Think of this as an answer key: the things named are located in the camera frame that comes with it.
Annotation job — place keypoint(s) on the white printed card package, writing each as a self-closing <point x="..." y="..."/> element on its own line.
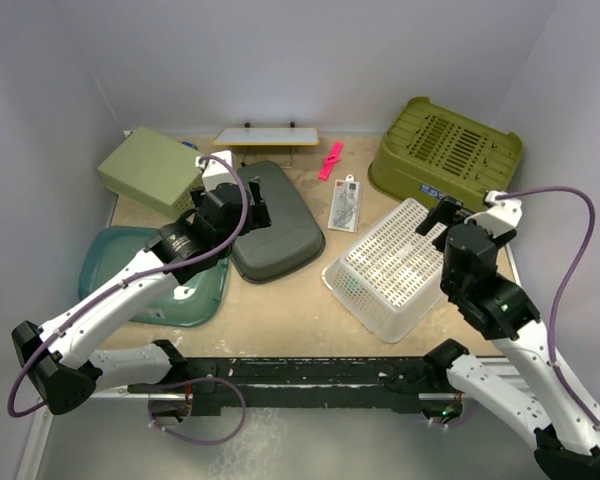
<point x="345" y="205"/>

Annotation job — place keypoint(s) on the olive green plastic bin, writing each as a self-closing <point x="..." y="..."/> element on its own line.
<point x="430" y="152"/>

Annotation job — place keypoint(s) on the light green perforated basket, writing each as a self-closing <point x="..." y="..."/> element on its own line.
<point x="153" y="170"/>

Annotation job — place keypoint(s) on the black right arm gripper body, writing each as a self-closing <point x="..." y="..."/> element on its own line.
<point x="446" y="283"/>

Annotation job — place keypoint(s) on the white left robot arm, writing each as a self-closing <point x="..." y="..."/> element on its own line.
<point x="63" y="357"/>

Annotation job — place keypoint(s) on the white perforated basket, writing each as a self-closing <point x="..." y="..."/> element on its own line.
<point x="389" y="280"/>

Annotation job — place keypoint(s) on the blue and grey eraser block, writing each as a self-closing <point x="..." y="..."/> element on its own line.
<point x="189" y="145"/>

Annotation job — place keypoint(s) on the pink plastic clip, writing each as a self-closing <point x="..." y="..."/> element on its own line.
<point x="330" y="160"/>

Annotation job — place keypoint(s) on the grey plastic tub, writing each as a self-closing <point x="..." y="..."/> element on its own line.
<point x="293" y="240"/>

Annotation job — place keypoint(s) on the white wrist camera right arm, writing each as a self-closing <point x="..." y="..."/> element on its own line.
<point x="501" y="216"/>

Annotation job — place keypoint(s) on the yellow framed whiteboard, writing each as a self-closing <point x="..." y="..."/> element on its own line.
<point x="247" y="138"/>

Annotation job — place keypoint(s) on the teal plastic tub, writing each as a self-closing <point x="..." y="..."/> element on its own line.
<point x="189" y="305"/>

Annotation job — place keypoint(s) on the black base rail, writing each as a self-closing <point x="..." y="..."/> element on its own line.
<point x="404" y="385"/>

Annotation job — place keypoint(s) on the aluminium frame rails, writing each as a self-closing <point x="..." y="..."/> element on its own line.
<point x="40" y="427"/>

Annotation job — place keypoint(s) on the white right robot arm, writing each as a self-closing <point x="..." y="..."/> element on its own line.
<point x="557" y="418"/>

